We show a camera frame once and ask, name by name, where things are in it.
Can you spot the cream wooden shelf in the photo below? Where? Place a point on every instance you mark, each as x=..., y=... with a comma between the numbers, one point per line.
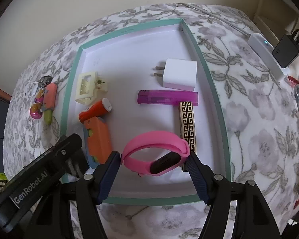
x=281, y=7

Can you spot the white phone charger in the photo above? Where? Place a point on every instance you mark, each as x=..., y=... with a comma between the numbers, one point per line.
x=180, y=74

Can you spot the teal cardboard box lid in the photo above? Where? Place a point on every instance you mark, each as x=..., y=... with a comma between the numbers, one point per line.
x=139, y=79

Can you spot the cream hair clip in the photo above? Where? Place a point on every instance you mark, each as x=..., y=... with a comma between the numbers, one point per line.
x=86, y=89

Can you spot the pink wristband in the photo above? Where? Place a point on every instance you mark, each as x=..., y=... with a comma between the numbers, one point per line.
x=144, y=139

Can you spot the orange blue toy knife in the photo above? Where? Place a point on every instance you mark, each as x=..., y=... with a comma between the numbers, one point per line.
x=99, y=137

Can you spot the white power strip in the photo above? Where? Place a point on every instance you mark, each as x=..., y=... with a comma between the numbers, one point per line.
x=269, y=54

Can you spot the yellow-green object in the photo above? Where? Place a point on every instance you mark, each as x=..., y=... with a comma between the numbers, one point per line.
x=0, y=179

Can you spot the orange cylinder toy white cap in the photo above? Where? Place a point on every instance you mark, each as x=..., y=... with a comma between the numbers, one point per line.
x=94, y=109

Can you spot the black toy car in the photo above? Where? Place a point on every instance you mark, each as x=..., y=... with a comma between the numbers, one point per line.
x=45, y=81

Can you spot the purple lighter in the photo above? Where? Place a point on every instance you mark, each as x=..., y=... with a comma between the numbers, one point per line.
x=164, y=97

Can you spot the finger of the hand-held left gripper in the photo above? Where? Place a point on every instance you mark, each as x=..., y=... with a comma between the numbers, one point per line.
x=67, y=147

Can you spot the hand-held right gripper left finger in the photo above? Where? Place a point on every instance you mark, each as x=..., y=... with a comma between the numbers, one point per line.
x=107, y=179

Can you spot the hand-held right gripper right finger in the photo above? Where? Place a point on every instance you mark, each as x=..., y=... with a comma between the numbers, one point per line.
x=199, y=179

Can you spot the orange-brown wooden board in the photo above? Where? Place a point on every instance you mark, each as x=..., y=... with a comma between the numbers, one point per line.
x=0, y=92

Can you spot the floral blanket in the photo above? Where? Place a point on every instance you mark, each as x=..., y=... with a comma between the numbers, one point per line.
x=251, y=117

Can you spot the black power brick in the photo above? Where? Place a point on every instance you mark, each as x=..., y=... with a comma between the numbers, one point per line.
x=286, y=51

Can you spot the orange toy knife green blade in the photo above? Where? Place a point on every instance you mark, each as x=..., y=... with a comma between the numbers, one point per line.
x=50, y=97

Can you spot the gold patterned lighter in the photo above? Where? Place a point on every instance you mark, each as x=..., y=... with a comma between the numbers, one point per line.
x=186, y=124

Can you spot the pink duck toy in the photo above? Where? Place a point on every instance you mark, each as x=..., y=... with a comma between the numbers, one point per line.
x=36, y=110

